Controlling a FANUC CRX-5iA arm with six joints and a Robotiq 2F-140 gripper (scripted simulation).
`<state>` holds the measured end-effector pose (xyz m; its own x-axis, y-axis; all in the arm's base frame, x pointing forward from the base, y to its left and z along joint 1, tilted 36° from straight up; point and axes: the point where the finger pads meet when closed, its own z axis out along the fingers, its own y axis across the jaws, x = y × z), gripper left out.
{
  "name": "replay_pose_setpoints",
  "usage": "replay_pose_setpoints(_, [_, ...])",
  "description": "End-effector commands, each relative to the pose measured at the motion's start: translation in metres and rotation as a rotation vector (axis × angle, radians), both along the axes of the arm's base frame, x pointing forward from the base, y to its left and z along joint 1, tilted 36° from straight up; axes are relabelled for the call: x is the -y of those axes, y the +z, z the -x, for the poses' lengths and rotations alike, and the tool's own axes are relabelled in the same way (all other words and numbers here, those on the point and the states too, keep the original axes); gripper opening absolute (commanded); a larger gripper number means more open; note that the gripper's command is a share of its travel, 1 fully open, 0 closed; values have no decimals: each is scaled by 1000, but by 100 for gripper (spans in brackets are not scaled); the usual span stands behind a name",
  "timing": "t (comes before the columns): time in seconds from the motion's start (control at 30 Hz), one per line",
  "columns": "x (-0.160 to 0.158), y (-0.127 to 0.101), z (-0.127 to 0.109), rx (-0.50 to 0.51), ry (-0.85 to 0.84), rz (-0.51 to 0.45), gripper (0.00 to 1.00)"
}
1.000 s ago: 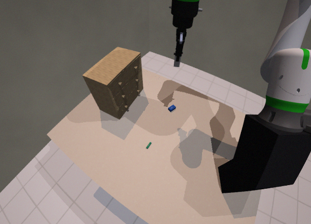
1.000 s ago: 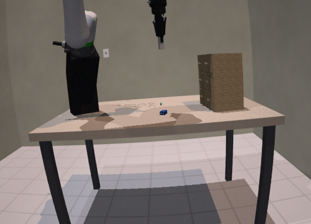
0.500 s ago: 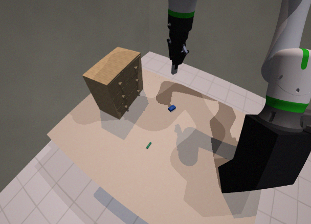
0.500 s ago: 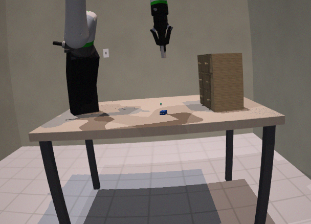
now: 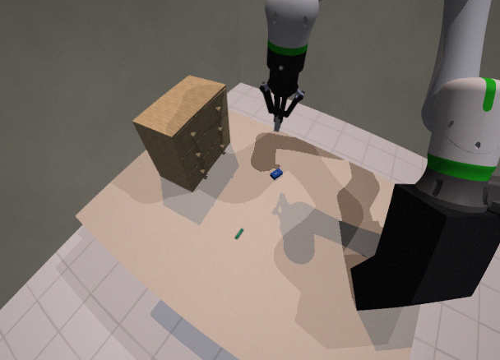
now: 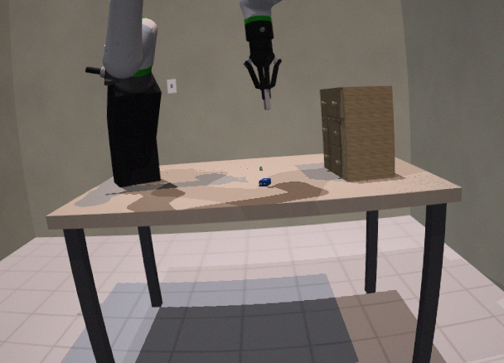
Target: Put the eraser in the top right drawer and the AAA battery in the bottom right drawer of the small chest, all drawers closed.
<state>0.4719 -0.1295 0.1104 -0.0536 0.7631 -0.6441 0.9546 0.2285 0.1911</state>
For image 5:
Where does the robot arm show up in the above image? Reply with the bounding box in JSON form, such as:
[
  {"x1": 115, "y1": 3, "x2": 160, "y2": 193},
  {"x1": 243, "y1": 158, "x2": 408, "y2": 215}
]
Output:
[{"x1": 265, "y1": 0, "x2": 500, "y2": 214}]

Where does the brown wooden drawer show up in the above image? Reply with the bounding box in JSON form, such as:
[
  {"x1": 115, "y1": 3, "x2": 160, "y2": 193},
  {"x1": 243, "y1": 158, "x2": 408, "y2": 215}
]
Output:
[
  {"x1": 211, "y1": 128, "x2": 229, "y2": 163},
  {"x1": 182, "y1": 133, "x2": 209, "y2": 175},
  {"x1": 188, "y1": 151, "x2": 212, "y2": 190},
  {"x1": 203, "y1": 88, "x2": 227, "y2": 129},
  {"x1": 174, "y1": 111, "x2": 205, "y2": 158},
  {"x1": 207, "y1": 109, "x2": 228, "y2": 148}
]

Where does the small brown wooden chest of drawers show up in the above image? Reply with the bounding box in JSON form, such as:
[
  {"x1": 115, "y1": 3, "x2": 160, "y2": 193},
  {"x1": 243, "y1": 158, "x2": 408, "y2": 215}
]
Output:
[{"x1": 132, "y1": 76, "x2": 226, "y2": 192}]

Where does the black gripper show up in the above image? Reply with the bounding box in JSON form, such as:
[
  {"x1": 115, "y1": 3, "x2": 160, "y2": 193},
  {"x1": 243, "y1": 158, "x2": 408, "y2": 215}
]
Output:
[{"x1": 260, "y1": 70, "x2": 304, "y2": 132}]

